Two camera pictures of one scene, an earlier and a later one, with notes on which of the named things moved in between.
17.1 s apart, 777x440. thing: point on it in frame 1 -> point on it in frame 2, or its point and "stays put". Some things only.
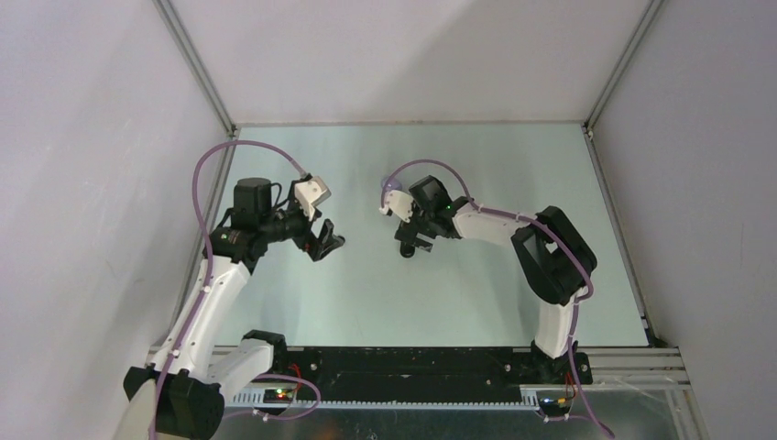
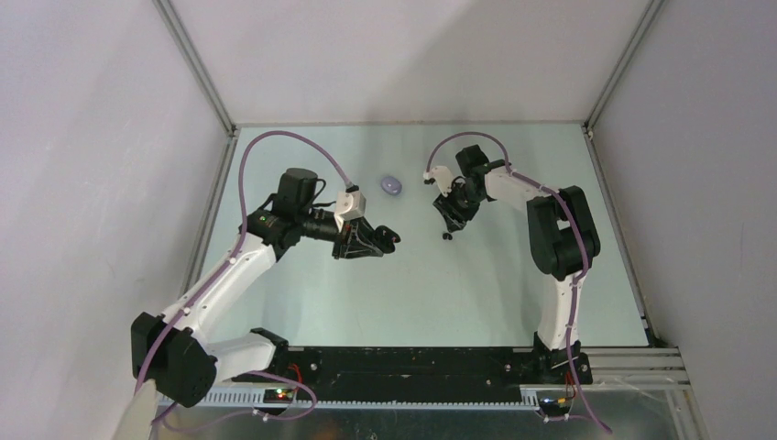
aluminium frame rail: [202, 78] stays put
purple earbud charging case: [394, 185] stays put
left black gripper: [316, 247] -> [355, 240]
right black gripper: [409, 231] -> [446, 206]
